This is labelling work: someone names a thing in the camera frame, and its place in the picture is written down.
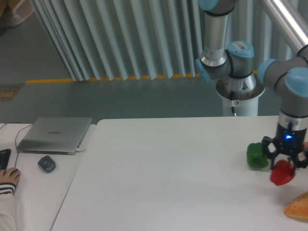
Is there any dark grey small device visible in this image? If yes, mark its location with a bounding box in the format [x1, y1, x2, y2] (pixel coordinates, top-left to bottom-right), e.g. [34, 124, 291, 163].
[38, 155, 56, 173]

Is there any black keyboard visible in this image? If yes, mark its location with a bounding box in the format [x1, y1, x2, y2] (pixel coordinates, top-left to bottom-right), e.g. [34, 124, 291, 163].
[0, 149, 11, 170]

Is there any white sleeved forearm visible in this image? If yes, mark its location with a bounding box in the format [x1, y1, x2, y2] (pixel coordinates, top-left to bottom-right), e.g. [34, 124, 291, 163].
[0, 183, 17, 231]

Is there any cardboard box in wrap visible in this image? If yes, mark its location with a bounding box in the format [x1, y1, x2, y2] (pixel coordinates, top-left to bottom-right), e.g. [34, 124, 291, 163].
[0, 0, 34, 28]

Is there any green bell pepper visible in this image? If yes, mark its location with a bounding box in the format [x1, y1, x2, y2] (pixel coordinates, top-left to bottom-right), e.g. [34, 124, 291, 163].
[246, 142, 269, 169]

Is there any red bell pepper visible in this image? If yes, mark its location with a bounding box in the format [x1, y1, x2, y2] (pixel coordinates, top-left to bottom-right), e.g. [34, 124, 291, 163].
[269, 160, 295, 186]

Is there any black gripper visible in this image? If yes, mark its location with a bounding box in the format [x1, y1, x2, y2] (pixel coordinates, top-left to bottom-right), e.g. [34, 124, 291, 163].
[261, 124, 308, 176]

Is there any silver closed laptop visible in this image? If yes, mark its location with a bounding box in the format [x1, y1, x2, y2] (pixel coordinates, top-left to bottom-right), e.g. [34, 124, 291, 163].
[16, 117, 92, 154]

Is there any corrugated white partition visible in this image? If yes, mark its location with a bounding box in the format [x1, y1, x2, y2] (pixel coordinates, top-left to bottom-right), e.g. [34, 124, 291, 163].
[30, 0, 308, 82]

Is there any black mouse cable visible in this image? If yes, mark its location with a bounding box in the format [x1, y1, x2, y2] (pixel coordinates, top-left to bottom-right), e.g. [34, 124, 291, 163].
[0, 122, 33, 169]

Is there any white laptop plug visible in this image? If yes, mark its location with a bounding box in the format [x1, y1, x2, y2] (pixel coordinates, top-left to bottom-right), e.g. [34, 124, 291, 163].
[76, 148, 86, 153]

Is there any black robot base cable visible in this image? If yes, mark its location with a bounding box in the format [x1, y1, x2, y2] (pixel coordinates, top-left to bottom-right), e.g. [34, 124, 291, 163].
[230, 90, 238, 117]

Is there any orange bread loaf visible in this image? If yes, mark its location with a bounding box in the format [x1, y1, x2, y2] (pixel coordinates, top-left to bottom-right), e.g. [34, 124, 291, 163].
[283, 192, 308, 220]

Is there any person's hand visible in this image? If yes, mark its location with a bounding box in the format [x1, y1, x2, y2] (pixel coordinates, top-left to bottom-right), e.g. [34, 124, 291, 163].
[0, 167, 21, 186]

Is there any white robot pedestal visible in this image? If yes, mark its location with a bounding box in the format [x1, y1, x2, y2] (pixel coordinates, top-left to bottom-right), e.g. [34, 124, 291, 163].
[216, 73, 265, 116]

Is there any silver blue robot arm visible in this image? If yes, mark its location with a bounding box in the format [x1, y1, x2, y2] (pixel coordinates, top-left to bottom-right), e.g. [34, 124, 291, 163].
[195, 0, 308, 169]

